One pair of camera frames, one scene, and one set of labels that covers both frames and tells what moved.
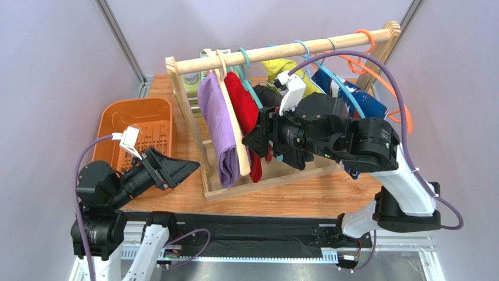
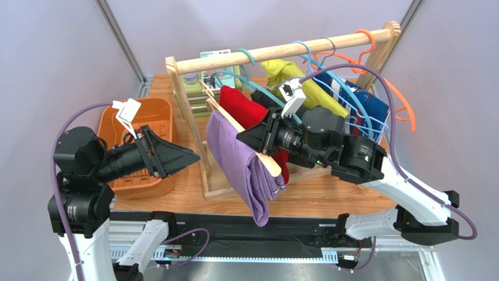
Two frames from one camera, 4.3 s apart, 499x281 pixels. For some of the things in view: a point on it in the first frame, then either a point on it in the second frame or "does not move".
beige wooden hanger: (221, 71) → (212, 104)
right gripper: (270, 132) does not move
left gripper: (164, 170) → (167, 158)
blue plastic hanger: (322, 68) does not move
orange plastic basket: (146, 123) does not move
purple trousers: (218, 128) → (253, 175)
